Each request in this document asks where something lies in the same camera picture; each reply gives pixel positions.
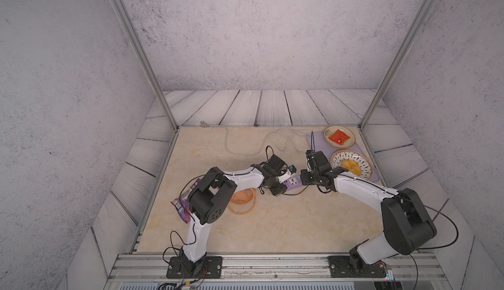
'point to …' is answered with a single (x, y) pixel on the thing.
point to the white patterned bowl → (363, 162)
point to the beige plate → (330, 130)
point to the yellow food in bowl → (352, 166)
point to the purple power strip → (293, 182)
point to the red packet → (339, 136)
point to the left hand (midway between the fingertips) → (284, 186)
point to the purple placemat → (317, 142)
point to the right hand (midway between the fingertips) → (304, 175)
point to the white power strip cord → (287, 131)
